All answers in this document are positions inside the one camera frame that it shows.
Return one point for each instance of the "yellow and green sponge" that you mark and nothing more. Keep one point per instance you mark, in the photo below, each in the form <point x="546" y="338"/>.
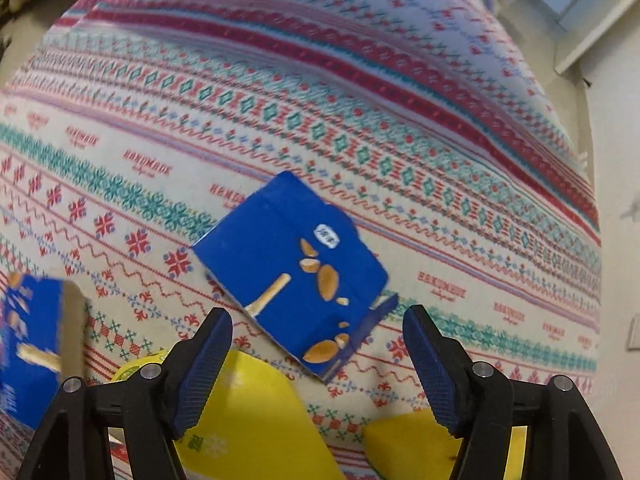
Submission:
<point x="405" y="445"/>

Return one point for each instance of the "yellow plastic bag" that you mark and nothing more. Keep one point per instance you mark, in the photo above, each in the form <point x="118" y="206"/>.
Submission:
<point x="260" y="410"/>

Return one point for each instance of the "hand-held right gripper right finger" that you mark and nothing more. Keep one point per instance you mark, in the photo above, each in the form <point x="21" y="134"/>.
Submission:
<point x="430" y="375"/>

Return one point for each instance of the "blue snack box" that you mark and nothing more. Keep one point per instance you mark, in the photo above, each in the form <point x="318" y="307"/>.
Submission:
<point x="280" y="250"/>
<point x="30" y="320"/>

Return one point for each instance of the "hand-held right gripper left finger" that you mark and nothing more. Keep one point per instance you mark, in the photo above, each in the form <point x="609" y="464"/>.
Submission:
<point x="200" y="375"/>

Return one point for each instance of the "white wall switch plate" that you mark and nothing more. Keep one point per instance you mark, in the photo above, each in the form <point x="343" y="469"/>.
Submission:
<point x="634" y="331"/>

